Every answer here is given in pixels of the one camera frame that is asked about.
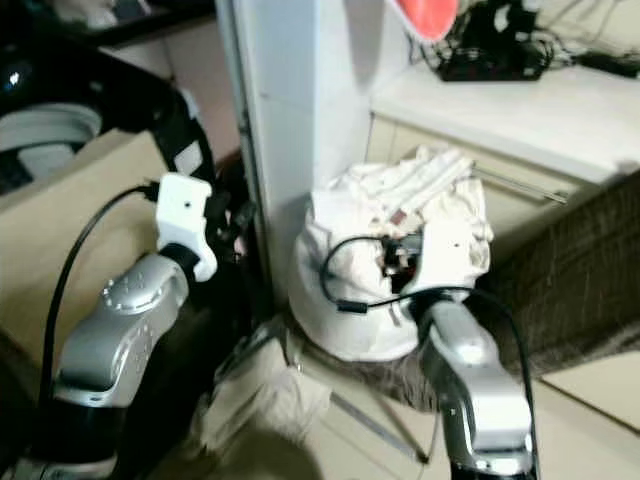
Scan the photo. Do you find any white laundry bag with clothes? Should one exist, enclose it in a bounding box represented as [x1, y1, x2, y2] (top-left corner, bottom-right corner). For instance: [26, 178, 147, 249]
[288, 144, 497, 362]

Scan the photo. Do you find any white upright cabinet panel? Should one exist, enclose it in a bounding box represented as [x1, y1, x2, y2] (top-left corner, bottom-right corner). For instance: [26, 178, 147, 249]
[216, 0, 413, 306]

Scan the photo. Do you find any crumpled beige cloth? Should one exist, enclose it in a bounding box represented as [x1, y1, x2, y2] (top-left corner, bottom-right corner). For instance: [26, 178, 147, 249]
[198, 342, 333, 453]

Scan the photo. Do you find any metal drawer handle bar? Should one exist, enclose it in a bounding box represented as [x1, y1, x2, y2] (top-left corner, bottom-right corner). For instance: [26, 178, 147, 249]
[473, 164, 572, 207]

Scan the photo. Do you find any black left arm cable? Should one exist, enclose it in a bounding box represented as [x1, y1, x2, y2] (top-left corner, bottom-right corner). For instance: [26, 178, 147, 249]
[40, 184, 161, 406]

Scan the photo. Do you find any beige cardboard sheet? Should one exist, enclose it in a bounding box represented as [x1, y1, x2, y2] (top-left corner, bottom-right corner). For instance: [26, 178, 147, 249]
[0, 130, 163, 383]

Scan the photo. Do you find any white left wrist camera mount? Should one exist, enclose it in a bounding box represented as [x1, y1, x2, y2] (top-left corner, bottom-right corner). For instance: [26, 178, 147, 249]
[154, 172, 221, 284]

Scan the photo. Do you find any black top-loading washing machine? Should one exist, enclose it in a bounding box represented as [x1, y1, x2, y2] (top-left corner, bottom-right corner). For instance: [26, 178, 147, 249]
[0, 38, 213, 197]

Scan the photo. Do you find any white counter with drawers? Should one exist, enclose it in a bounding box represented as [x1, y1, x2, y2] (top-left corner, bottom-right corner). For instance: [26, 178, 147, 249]
[365, 55, 640, 241]

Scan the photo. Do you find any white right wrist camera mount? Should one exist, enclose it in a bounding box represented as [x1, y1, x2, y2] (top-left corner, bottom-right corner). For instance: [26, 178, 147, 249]
[400, 217, 480, 297]

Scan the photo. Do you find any metal floor strip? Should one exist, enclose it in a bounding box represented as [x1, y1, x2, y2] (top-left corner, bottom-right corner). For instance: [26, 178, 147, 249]
[325, 390, 428, 463]

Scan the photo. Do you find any red plastic object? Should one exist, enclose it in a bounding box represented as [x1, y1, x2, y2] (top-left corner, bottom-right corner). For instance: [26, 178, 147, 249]
[394, 0, 462, 44]

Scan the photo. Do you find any white crumpled cloth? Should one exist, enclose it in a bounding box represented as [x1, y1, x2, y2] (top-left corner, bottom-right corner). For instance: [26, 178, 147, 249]
[48, 0, 126, 28]

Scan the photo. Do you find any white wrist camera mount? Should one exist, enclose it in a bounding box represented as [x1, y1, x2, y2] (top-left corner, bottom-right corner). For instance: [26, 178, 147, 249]
[400, 217, 480, 297]
[154, 172, 221, 284]

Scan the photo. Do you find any black device with cables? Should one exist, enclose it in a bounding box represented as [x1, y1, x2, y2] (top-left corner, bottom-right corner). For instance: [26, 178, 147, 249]
[425, 0, 556, 83]

